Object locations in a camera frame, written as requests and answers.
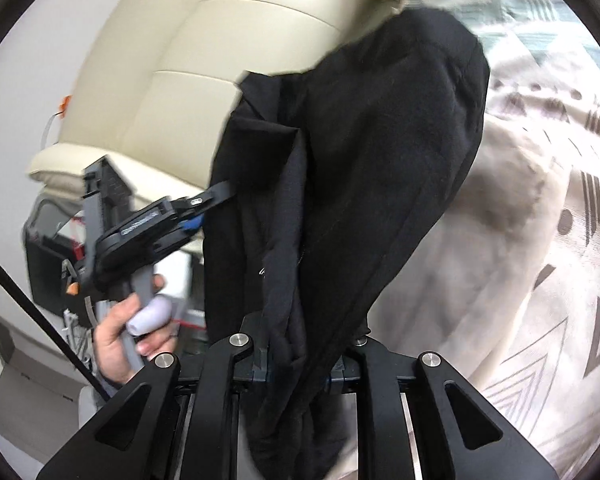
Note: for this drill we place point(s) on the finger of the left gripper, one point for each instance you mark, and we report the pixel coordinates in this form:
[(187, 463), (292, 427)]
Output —
[(192, 225), (204, 201)]

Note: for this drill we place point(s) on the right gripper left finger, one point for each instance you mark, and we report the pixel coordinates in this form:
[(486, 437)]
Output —
[(177, 418)]

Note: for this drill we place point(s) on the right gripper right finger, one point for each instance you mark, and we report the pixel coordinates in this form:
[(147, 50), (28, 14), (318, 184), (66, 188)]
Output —
[(420, 418)]

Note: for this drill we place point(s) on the black button shirt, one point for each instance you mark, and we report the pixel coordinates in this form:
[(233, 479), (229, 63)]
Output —
[(337, 174)]

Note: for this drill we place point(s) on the cream leather headboard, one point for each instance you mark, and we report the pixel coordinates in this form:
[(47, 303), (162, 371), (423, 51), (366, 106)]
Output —
[(161, 78)]

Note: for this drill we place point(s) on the patterned white teal blanket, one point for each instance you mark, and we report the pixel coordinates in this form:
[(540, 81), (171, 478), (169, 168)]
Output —
[(506, 286)]

